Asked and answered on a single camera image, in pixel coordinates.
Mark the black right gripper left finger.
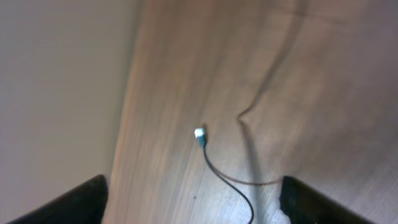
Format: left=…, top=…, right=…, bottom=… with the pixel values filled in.
left=10, top=175, right=108, bottom=224

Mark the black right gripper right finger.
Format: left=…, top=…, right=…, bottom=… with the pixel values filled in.
left=279, top=176, right=371, bottom=224

